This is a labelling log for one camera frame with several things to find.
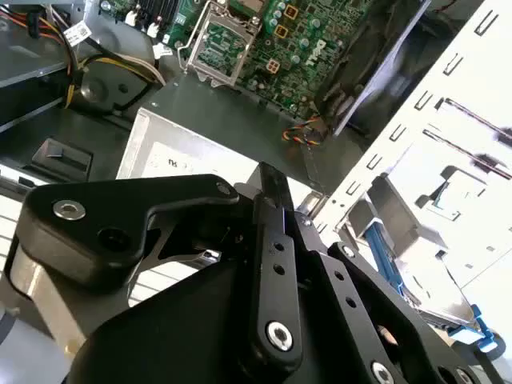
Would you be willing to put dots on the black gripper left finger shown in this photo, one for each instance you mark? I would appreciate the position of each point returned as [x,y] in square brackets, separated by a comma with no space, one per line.
[80,240]

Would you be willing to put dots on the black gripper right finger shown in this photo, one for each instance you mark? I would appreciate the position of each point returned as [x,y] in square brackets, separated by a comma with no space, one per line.
[360,304]

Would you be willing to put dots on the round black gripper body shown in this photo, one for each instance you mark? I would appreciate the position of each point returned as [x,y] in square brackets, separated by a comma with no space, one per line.
[180,340]

